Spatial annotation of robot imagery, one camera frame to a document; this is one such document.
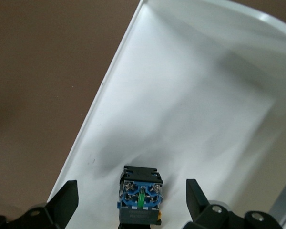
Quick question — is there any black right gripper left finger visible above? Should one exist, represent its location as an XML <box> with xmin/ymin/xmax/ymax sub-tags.
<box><xmin>0</xmin><ymin>180</ymin><xmax>80</xmax><ymax>229</ymax></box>

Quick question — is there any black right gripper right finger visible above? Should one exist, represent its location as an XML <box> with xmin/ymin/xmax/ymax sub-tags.
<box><xmin>186</xmin><ymin>178</ymin><xmax>283</xmax><ymax>229</ymax></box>

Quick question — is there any orange-capped push button switch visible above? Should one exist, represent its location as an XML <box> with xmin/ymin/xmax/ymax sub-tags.
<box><xmin>116</xmin><ymin>165</ymin><xmax>164</xmax><ymax>229</ymax></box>

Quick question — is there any white plastic drawer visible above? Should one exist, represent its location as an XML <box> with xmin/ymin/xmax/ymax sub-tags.
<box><xmin>47</xmin><ymin>0</ymin><xmax>286</xmax><ymax>229</ymax></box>

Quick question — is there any white drawer cabinet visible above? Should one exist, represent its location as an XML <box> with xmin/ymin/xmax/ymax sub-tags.
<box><xmin>268</xmin><ymin>171</ymin><xmax>286</xmax><ymax>229</ymax></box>

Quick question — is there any brown paper table cover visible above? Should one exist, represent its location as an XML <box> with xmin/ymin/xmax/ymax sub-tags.
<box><xmin>0</xmin><ymin>0</ymin><xmax>143</xmax><ymax>215</ymax></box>

